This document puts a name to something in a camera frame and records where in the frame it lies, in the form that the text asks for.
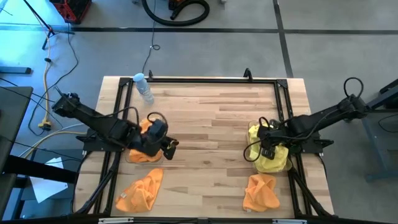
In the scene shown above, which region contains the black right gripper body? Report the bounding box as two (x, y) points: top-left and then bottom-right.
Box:
(257, 123), (292, 161)

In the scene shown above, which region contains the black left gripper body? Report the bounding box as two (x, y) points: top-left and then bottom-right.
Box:
(139, 119), (180, 161)

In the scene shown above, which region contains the orange microfiber towel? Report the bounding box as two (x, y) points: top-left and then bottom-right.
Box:
(128, 148), (164, 164)
(243, 173), (280, 213)
(115, 168), (164, 213)
(139, 118), (155, 135)

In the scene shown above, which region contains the clear plastic basket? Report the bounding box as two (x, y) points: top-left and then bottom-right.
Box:
(125, 116), (165, 165)
(248, 119), (294, 174)

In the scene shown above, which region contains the clear plastic water bottle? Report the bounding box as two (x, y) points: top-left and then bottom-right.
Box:
(132, 72), (155, 105)

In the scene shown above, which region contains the silver aluminium profile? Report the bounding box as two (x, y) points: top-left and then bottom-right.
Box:
(98, 217), (134, 224)
(272, 219), (308, 224)

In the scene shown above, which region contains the white paper sheet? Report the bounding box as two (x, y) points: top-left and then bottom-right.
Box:
(29, 157), (69, 205)

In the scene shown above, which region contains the black desk beam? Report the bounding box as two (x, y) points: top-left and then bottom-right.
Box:
(0, 154), (78, 184)

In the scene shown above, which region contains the vacuum cleaner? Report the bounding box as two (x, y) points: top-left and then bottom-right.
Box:
(167, 0), (189, 11)

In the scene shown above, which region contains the dark grey desk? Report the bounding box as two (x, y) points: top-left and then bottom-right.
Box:
(0, 86), (34, 175)

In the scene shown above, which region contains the black tripod stand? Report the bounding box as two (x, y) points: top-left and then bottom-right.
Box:
(23, 0), (75, 50)

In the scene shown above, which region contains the red and black tool box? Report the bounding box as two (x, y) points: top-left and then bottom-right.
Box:
(49, 0), (93, 25)

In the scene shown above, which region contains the black flat bar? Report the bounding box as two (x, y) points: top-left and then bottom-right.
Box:
(0, 67), (32, 75)

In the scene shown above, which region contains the black aluminium table frame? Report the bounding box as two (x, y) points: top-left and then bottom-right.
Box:
(73, 76), (336, 224)

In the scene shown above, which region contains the beige cable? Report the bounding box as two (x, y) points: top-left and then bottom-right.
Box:
(18, 123), (88, 158)

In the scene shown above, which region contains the black floor cable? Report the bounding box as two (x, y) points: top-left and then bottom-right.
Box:
(27, 23), (79, 137)
(142, 0), (161, 75)

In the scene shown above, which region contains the black vacuum hose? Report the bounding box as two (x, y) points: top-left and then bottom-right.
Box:
(141, 0), (210, 27)

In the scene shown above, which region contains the yellow extension cable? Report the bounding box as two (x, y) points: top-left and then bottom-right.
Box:
(37, 15), (53, 130)

